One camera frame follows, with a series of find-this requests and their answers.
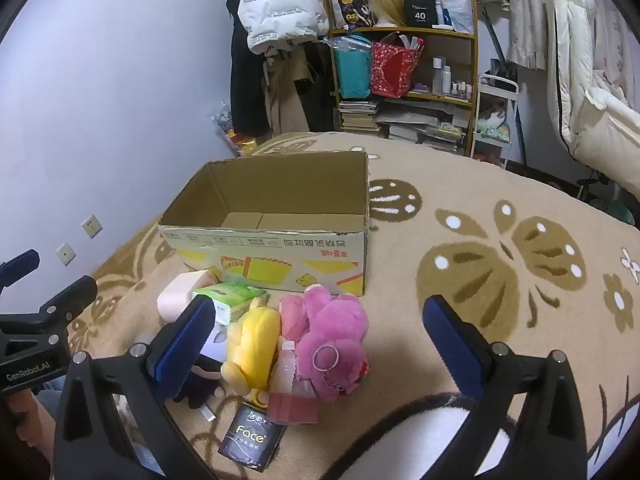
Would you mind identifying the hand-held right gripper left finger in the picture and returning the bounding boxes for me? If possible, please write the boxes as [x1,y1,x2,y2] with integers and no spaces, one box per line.
[52,295,221,480]

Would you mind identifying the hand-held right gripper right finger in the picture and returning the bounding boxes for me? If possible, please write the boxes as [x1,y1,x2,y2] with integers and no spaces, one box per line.
[421,295,603,480]

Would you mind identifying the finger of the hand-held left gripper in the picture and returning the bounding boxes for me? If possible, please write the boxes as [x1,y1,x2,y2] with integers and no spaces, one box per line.
[0,250,41,288]
[29,275,99,330]

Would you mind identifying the white and black plush toy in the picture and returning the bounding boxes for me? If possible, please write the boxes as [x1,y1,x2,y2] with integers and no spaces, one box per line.
[172,352,229,423]

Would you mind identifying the green tissue pack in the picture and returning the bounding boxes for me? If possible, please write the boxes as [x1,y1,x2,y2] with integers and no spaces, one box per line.
[192,281,268,326]

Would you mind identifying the yellow plush toy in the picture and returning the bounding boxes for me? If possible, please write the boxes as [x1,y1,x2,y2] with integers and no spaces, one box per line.
[220,296,282,406]

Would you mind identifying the pink plastic bag packet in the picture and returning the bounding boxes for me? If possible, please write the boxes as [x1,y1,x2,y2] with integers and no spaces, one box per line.
[266,337,321,426]

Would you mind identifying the pink plush bear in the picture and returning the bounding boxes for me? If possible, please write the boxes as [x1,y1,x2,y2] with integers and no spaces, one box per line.
[279,284,371,403]

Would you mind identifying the printed cardboard box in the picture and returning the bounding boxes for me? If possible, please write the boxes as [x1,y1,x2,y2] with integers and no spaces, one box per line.
[157,150,373,297]

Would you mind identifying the pink soft pack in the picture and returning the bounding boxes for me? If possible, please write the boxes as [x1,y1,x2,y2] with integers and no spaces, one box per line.
[156,269,221,323]

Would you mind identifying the person's left hand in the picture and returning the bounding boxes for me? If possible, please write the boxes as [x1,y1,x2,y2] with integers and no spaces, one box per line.
[0,392,56,480]

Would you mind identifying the person's jeans leg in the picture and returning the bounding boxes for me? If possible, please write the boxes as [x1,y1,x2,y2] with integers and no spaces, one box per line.
[37,375,69,407]

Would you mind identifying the black tissue pack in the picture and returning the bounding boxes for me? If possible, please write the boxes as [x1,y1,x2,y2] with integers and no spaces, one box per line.
[217,400,288,473]

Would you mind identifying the pile of snack bags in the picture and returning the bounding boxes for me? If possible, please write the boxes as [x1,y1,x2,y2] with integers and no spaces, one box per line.
[212,100,272,157]

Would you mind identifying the pile of magazines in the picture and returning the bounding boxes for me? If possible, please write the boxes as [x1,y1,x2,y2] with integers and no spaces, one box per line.
[377,100,472,154]

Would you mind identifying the pale plush toy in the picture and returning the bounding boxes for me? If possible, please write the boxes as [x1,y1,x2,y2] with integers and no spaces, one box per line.
[477,105,511,143]

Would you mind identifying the stack of books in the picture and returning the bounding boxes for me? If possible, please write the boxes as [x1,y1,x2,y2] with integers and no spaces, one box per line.
[339,100,381,134]

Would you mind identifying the white trolley cart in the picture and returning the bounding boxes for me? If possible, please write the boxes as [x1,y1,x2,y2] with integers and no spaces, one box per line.
[472,72,519,168]

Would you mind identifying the beige hanging trousers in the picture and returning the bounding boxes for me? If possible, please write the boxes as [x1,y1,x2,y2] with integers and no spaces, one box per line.
[262,50,312,136]

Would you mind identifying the black hanging coat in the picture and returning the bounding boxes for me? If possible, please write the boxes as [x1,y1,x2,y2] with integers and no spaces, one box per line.
[227,0,267,136]

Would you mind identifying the red gift bag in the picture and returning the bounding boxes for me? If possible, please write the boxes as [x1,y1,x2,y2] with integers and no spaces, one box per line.
[370,32,426,100]

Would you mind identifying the black hanging garment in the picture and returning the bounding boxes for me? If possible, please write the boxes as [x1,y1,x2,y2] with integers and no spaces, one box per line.
[290,40,342,133]

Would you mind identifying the teal bag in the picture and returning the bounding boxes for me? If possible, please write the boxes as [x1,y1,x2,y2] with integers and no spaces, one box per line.
[332,35,374,100]

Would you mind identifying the white padded chair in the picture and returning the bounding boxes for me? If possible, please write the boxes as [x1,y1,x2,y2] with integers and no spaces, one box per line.
[542,0,640,206]

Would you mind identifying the wooden shelf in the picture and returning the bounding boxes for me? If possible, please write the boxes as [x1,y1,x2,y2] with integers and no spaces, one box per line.
[322,0,481,158]

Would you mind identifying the black cardboard box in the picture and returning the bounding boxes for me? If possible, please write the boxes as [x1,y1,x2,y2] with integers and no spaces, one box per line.
[402,0,439,28]

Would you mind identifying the beige printed curtain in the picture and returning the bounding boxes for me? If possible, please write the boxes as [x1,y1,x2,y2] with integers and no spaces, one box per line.
[470,0,551,71]

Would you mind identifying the white plastic bag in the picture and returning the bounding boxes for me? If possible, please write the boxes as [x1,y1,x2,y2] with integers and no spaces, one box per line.
[435,0,476,33]

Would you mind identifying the blonde wig head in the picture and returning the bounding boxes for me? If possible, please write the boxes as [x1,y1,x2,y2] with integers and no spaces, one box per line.
[362,0,409,28]

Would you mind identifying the white puffer jacket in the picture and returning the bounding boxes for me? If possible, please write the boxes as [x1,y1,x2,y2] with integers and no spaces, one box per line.
[236,0,331,56]

